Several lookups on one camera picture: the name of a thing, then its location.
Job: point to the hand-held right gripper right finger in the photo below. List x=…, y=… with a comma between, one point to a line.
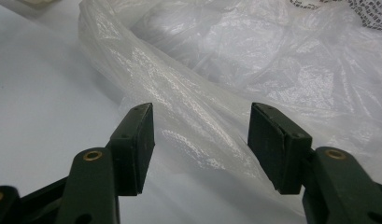
x=282, y=155

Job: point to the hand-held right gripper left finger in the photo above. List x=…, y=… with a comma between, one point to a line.
x=132, y=155

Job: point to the clear smiley plastic bag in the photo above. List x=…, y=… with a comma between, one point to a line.
x=229, y=68

